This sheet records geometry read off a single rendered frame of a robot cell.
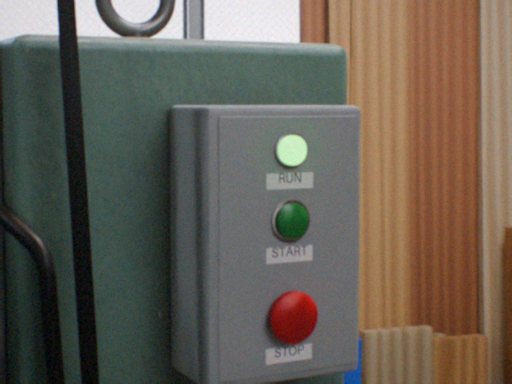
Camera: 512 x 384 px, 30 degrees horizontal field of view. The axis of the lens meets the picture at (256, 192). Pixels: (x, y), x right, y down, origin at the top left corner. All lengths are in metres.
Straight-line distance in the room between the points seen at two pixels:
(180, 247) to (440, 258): 1.56
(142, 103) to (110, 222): 0.07
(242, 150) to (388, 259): 1.48
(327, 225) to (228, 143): 0.08
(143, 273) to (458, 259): 1.58
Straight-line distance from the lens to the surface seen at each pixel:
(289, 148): 0.53
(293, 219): 0.54
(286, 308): 0.54
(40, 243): 0.54
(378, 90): 1.98
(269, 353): 0.55
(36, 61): 0.55
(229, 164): 0.52
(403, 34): 2.01
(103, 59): 0.56
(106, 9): 0.67
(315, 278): 0.56
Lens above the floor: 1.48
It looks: 5 degrees down
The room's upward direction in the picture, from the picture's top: straight up
